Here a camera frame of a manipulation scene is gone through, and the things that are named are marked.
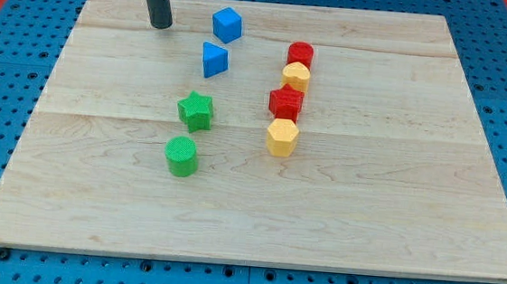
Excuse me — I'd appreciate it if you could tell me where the yellow heart block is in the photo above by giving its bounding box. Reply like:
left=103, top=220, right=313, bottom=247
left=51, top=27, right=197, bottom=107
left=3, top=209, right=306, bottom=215
left=281, top=62, right=311, bottom=93

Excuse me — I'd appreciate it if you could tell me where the blue cube block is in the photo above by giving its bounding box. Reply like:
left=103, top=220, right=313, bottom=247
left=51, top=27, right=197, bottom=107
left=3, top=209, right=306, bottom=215
left=212, top=6, right=243, bottom=43

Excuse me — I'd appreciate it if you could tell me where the blue triangle block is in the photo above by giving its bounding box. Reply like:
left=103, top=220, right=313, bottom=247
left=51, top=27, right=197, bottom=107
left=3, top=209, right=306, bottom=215
left=202, top=42, right=229, bottom=79

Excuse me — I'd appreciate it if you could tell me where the green star block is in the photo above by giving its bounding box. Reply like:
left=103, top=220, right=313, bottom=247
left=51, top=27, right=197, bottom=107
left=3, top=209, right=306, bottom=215
left=177, top=91, right=214, bottom=134

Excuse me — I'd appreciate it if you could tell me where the light wooden board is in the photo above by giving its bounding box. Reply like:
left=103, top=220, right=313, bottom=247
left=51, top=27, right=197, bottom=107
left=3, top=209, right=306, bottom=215
left=0, top=0, right=507, bottom=283

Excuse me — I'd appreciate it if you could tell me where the green cylinder block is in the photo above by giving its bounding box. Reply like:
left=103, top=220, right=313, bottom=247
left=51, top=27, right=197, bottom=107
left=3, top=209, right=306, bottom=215
left=164, top=136, right=199, bottom=177

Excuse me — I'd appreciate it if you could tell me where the yellow hexagon block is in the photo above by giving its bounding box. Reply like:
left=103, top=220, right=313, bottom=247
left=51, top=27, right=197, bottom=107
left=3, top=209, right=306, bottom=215
left=266, top=118, right=300, bottom=157

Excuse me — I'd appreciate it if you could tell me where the red cylinder block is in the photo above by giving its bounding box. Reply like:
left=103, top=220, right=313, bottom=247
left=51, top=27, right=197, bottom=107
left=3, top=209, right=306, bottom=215
left=286, top=41, right=315, bottom=70

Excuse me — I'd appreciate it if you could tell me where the red star block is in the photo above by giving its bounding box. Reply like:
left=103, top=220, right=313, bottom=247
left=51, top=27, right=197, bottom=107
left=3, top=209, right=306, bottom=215
left=268, top=84, right=305, bottom=123

